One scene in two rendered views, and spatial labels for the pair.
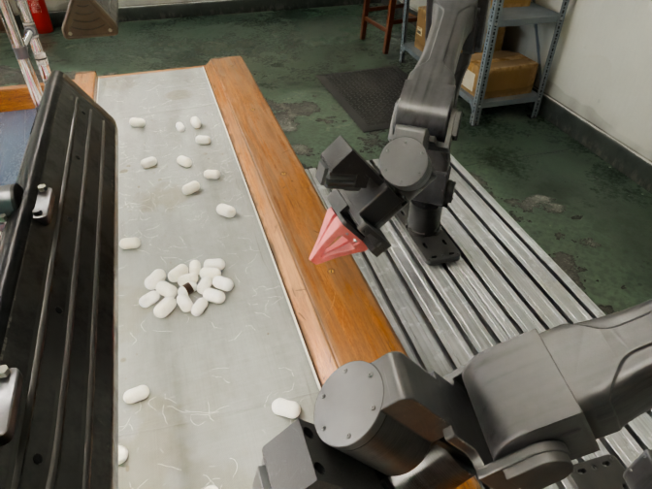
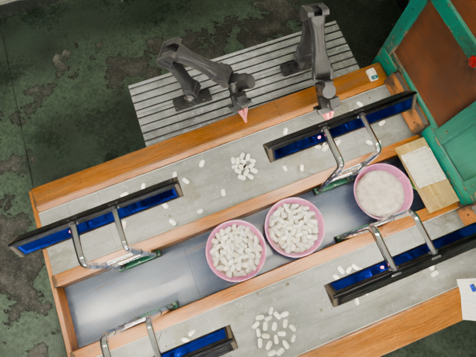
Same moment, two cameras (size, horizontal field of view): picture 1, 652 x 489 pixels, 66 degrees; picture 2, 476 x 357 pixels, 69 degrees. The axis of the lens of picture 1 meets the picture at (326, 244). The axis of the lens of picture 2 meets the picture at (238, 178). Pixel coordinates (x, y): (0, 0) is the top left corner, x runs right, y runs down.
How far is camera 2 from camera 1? 1.38 m
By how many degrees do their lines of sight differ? 53
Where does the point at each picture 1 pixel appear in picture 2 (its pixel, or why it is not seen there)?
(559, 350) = (319, 59)
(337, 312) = (255, 120)
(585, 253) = (107, 49)
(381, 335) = (262, 108)
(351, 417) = (332, 91)
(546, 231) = (88, 63)
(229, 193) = (186, 166)
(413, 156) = (251, 78)
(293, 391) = (278, 131)
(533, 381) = (323, 65)
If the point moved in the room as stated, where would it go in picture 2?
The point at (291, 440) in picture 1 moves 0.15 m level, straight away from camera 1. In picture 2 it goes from (332, 101) to (297, 108)
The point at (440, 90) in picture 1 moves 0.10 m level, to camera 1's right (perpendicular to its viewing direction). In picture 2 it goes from (222, 66) to (220, 46)
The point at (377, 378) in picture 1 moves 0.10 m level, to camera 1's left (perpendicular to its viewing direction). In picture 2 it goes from (328, 85) to (331, 107)
